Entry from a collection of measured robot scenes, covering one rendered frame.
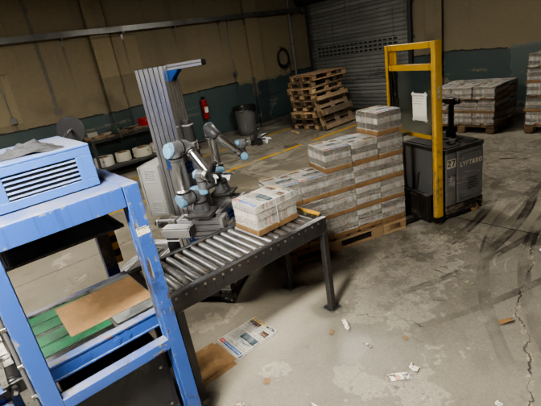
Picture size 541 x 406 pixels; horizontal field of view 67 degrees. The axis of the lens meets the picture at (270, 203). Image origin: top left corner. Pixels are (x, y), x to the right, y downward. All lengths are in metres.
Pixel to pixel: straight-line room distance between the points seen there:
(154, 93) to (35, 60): 6.12
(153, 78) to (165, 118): 0.33
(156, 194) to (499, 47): 7.90
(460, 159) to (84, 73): 7.60
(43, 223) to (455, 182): 3.90
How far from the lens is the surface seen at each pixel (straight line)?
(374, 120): 4.14
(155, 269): 2.11
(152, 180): 3.75
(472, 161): 4.80
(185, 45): 10.68
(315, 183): 3.88
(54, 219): 1.90
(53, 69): 9.60
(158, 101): 3.57
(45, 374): 2.14
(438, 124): 4.33
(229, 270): 2.59
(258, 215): 2.83
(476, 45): 10.14
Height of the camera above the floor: 2.02
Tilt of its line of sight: 20 degrees down
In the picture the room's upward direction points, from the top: 10 degrees counter-clockwise
